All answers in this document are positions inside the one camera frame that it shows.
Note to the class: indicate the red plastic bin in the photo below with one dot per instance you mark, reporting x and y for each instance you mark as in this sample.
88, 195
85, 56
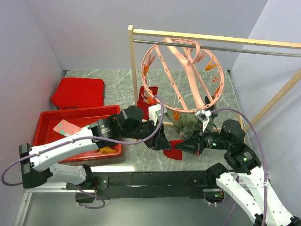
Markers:
80, 117

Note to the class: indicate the pink patterned sock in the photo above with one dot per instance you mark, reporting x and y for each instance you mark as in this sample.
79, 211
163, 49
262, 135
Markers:
66, 128

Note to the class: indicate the dark red sock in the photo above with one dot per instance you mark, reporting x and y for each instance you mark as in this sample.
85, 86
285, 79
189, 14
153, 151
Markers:
143, 102
173, 153

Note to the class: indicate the folded red cloth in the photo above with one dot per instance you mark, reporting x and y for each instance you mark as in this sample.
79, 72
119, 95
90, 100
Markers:
73, 92

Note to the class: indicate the olive green sock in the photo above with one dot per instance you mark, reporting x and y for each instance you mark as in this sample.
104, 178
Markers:
185, 123

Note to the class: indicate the pink round clip hanger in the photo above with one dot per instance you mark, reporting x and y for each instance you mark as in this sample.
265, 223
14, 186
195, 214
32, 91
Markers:
188, 53

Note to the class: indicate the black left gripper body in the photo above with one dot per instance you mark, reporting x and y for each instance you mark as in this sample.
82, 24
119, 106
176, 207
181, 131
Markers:
148, 129

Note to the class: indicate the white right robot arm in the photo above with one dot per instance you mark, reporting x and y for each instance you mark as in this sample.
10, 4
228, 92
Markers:
260, 201

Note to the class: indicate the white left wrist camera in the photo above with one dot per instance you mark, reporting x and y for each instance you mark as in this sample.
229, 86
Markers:
155, 113

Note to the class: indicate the wooden clothes rack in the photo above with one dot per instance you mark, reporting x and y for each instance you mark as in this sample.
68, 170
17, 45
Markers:
155, 35

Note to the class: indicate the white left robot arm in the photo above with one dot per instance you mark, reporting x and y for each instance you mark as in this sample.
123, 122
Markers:
40, 164

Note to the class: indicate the mustard yellow sock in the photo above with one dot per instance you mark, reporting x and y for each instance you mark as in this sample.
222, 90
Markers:
105, 150

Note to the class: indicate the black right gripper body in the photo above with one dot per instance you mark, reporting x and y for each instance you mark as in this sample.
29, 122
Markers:
205, 138

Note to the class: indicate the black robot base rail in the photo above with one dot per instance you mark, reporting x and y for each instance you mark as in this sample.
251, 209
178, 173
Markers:
117, 185

